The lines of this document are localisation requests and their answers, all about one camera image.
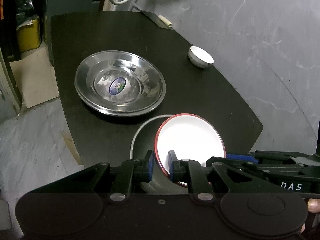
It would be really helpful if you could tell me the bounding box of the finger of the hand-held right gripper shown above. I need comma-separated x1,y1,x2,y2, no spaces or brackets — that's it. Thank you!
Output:
226,151,309,163
206,156,310,179

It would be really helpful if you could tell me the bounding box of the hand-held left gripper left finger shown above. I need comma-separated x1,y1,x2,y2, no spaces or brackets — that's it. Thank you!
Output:
24,150,155,204

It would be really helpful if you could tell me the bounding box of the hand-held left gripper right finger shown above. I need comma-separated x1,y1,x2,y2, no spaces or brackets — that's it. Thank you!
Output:
168,150,270,204

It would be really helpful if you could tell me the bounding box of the deep steel bowl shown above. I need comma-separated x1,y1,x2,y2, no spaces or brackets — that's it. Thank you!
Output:
130,114,190,195

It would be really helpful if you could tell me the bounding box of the white bowl red rim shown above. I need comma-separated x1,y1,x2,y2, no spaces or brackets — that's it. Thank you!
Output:
155,113,227,187

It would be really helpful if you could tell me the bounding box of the large steel plate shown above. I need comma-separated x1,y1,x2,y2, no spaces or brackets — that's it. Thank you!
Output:
74,50,167,117

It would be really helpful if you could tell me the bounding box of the white bowl blue rim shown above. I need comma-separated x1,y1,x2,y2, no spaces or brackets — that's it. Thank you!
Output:
188,46,215,70

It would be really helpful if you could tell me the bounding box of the person's right hand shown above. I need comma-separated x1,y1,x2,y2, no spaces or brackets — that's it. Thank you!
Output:
299,198,320,234

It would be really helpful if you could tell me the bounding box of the cardboard sheet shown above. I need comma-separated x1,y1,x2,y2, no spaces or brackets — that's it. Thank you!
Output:
9,42,61,109

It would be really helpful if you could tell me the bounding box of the small white roll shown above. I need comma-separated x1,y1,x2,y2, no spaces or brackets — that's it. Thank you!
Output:
158,15,173,28

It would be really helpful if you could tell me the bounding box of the steel cleaver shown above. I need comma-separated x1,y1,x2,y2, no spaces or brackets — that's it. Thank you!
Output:
140,10,173,29

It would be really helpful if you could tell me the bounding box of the yellow jerry can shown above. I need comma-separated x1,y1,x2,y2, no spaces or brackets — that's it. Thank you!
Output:
16,15,42,53

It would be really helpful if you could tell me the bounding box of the dark plastic bag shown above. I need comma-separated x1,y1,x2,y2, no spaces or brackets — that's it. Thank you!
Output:
15,0,38,23

